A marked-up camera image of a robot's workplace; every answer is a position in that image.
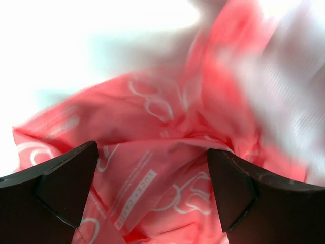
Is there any pink hooded children's jacket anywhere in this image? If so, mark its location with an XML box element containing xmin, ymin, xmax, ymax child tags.
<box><xmin>12</xmin><ymin>0</ymin><xmax>325</xmax><ymax>244</ymax></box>

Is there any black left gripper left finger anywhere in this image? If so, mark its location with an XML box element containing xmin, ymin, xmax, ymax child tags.
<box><xmin>1</xmin><ymin>141</ymin><xmax>99</xmax><ymax>244</ymax></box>

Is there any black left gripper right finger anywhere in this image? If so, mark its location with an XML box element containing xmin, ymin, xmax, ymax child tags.
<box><xmin>207</xmin><ymin>149</ymin><xmax>324</xmax><ymax>244</ymax></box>

